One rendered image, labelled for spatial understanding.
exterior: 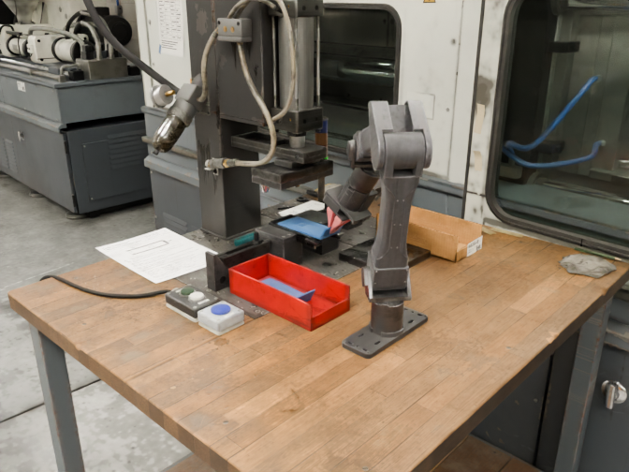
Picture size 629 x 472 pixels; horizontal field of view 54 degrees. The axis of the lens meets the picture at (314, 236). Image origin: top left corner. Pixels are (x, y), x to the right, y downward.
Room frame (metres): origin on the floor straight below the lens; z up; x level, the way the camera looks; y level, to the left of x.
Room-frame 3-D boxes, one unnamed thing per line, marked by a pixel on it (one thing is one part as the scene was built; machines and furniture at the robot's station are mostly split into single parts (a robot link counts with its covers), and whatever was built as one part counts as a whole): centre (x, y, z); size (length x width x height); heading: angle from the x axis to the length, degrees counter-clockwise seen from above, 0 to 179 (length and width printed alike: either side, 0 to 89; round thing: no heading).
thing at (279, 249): (1.44, 0.04, 0.94); 0.20 x 0.10 x 0.07; 137
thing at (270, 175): (1.48, 0.10, 1.22); 0.26 x 0.18 x 0.30; 47
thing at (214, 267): (1.26, 0.21, 0.95); 0.06 x 0.03 x 0.09; 137
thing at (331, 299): (1.18, 0.06, 0.93); 0.25 x 0.12 x 0.06; 47
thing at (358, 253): (1.41, -0.18, 0.91); 0.17 x 0.16 x 0.02; 137
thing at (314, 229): (1.39, 0.01, 1.00); 0.15 x 0.07 x 0.03; 48
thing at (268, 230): (1.44, 0.04, 0.98); 0.20 x 0.10 x 0.01; 137
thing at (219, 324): (1.09, 0.19, 0.90); 0.07 x 0.07 x 0.06; 47
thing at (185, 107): (1.54, 0.33, 1.25); 0.19 x 0.07 x 0.19; 137
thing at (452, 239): (1.52, -0.30, 0.93); 0.25 x 0.13 x 0.08; 47
